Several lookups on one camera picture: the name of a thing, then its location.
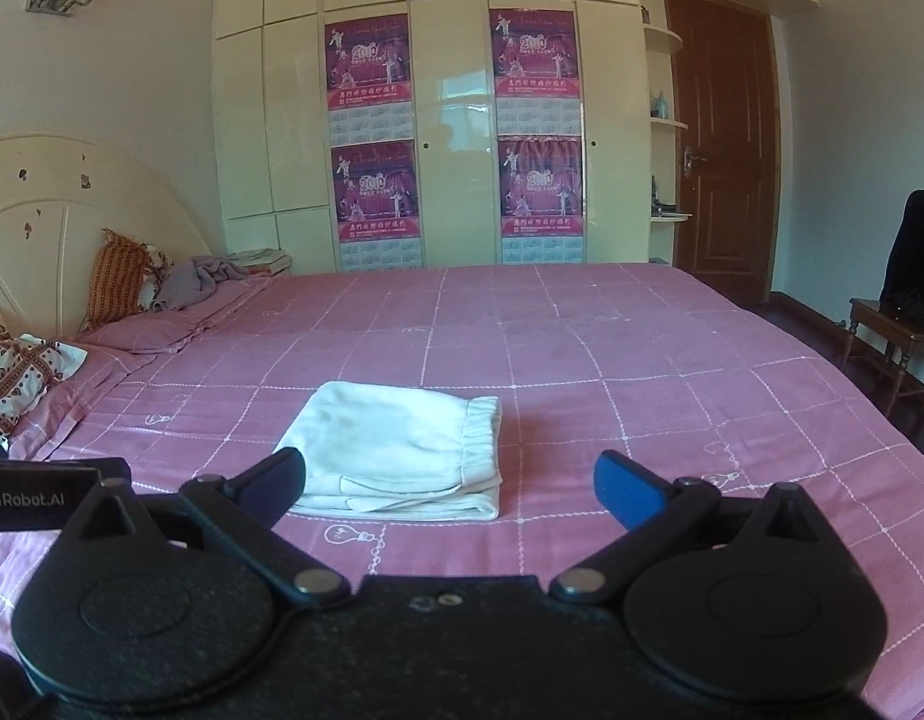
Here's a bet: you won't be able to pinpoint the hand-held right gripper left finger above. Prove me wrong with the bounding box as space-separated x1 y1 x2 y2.
52 447 352 608

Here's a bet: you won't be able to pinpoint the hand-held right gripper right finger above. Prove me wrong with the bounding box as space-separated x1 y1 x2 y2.
548 449 847 606

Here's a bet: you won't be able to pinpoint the cream pants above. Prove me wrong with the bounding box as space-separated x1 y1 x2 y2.
272 380 503 523

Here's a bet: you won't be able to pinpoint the white patterned pillow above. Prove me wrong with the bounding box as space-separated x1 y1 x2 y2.
0 291 89 452

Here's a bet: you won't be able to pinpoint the bed with pink checked sheet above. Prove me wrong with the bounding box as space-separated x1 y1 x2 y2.
0 263 924 720

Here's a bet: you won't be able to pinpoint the pink pillow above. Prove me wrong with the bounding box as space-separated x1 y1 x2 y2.
75 275 277 356

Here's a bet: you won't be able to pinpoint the grey blanket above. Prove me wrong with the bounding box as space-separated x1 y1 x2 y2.
150 254 247 314

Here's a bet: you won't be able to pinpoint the stack of folded cloths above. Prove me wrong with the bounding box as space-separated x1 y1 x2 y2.
225 247 295 279

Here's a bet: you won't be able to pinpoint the orange striped pillow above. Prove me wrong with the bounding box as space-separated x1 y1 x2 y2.
82 228 153 332

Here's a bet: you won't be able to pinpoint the white floral pillow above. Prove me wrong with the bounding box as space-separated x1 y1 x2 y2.
135 240 176 314

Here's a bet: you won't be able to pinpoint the cream bed headboard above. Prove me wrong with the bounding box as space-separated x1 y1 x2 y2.
0 130 224 340

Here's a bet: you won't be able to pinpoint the brown wooden chair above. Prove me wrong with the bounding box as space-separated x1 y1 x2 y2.
840 295 924 422

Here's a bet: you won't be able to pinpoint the brown wooden door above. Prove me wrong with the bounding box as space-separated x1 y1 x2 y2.
662 0 783 310

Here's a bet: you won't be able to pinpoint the black jacket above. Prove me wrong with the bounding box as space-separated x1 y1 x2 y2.
880 189 924 325

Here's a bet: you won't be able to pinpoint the cream corner shelf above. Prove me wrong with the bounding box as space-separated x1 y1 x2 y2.
644 21 692 268

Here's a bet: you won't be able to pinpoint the cream wardrobe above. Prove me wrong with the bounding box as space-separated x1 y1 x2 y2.
210 0 659 276

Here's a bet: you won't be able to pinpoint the purple wall poster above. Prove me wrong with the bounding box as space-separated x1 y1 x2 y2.
497 134 586 266
324 13 415 148
489 5 582 138
330 139 422 272

